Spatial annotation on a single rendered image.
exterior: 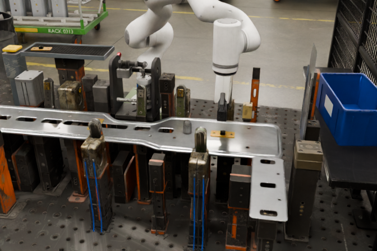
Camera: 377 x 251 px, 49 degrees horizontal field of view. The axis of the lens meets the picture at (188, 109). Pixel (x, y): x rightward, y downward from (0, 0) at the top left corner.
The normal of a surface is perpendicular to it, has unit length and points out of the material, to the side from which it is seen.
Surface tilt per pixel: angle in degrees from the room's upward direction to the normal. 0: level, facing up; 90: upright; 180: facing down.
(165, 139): 0
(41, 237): 0
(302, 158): 89
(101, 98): 90
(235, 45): 91
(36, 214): 0
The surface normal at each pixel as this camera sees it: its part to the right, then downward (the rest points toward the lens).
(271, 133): 0.00, -0.89
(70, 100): -0.16, 0.45
